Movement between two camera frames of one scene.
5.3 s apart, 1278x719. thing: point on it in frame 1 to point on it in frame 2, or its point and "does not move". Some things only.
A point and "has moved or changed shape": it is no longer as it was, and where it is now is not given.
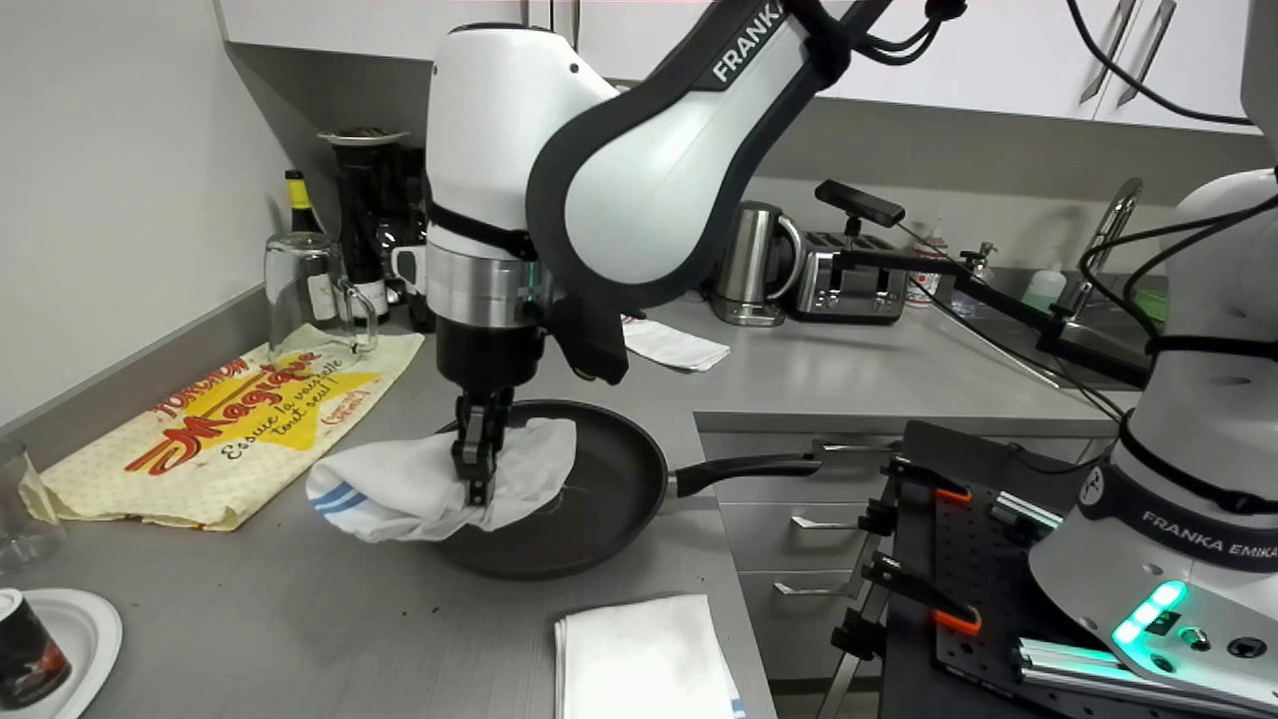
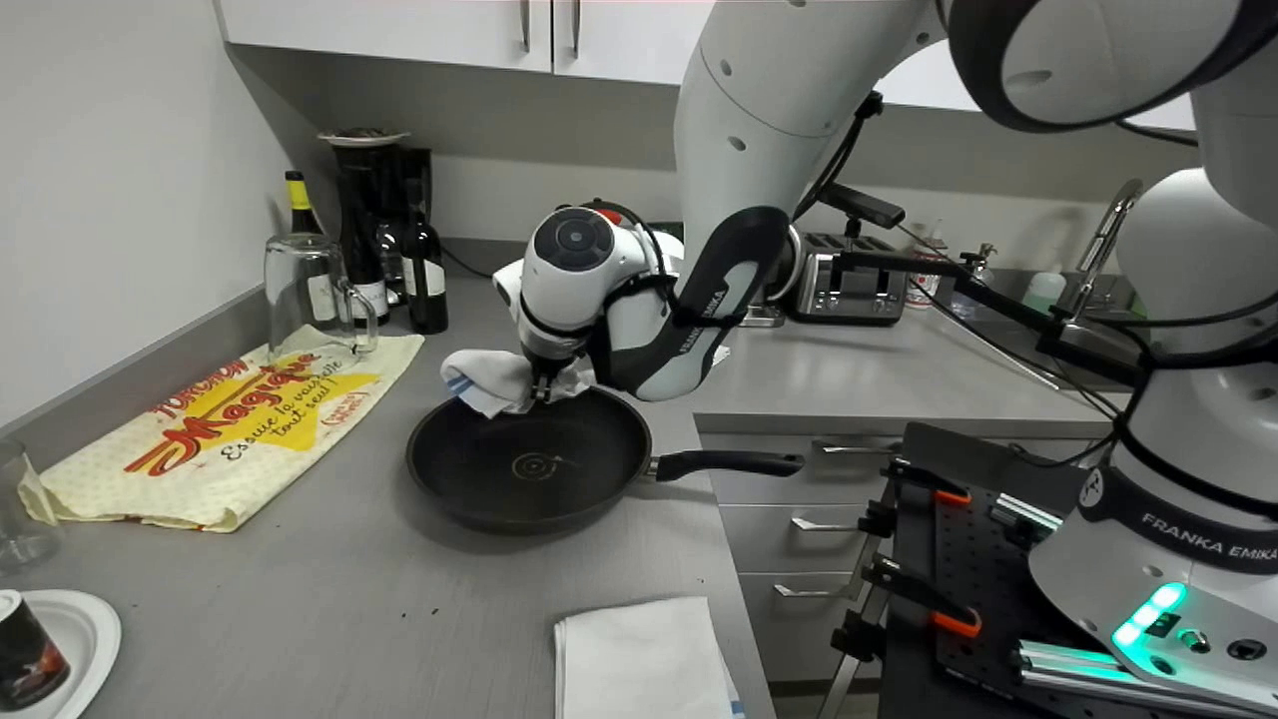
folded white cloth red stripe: x=643 y=658 does not move
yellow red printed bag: x=232 y=447 does not move
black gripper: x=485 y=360 to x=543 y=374
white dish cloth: x=412 y=492 has moved or changed shape
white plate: x=95 y=646 does not move
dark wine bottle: x=317 y=262 does not move
